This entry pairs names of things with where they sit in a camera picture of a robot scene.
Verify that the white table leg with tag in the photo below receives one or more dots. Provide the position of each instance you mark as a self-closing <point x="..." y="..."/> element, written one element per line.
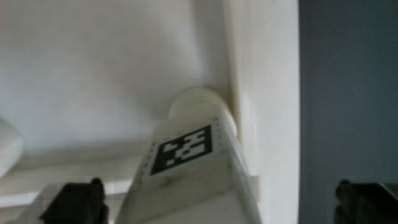
<point x="190" y="188"/>

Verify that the white square tabletop part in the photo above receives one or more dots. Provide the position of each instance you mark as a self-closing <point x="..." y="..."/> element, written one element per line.
<point x="99" y="58"/>

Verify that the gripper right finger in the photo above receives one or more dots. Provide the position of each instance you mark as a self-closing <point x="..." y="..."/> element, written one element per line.
<point x="366" y="203"/>

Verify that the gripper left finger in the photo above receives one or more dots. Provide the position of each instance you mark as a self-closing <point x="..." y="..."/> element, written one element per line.
<point x="78" y="207"/>

